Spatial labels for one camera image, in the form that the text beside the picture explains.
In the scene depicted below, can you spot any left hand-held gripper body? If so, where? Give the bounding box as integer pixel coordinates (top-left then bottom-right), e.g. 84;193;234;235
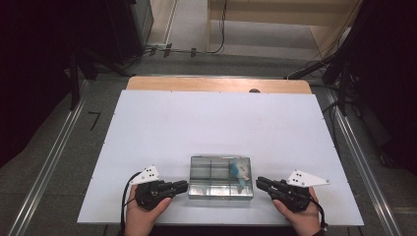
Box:
131;164;173;211

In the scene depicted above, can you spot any clear grey plastic compartment box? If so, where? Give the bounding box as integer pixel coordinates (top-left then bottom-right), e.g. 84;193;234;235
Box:
188;154;255;201

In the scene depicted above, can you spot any person's left hand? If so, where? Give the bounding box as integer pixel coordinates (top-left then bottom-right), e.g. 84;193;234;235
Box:
125;183;173;236

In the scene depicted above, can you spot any blue and white plush toy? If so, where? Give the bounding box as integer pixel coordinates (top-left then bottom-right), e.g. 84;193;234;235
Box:
228;160;251;195

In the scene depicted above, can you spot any white table board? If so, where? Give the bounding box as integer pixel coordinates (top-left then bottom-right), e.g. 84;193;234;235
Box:
77;89;365;227

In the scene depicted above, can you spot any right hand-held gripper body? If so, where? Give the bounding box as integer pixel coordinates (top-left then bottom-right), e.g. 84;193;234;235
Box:
270;168;330;213

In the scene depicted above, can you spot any black tripod stand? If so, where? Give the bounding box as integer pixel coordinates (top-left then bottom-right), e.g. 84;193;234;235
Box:
283;48;362;117
67;45;132;111

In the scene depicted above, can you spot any beige wooden shelf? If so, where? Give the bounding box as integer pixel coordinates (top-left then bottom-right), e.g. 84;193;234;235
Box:
206;0;362;60

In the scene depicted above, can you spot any person's right hand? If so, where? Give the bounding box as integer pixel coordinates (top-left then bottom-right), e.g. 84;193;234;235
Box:
271;186;322;236

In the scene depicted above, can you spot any wooden table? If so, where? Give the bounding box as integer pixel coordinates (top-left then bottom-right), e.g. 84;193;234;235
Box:
126;76;313;95

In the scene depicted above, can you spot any floor cable with black clips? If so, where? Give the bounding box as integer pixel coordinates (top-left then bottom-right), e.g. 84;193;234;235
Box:
144;42;202;59

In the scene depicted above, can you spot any black curtain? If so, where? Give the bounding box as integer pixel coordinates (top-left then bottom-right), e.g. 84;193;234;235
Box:
343;0;417;175
0;0;112;168

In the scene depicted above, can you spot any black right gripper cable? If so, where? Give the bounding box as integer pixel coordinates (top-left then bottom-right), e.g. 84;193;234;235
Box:
309;196;328;230

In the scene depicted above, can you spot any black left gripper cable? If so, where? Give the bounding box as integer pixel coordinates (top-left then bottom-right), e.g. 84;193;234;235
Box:
119;170;143;234

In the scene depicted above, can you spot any metal floor rail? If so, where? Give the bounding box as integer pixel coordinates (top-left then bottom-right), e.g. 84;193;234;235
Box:
8;80;91;236
324;88;405;236

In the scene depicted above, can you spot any dark cabinet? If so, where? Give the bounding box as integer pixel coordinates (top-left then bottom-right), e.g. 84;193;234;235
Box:
107;0;155;65

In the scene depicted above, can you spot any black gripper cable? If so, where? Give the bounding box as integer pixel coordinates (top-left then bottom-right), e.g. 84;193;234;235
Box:
309;196;328;230
119;170;143;234

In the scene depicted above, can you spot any hanging black cable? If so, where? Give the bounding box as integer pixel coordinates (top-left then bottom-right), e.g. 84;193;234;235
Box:
206;0;229;55

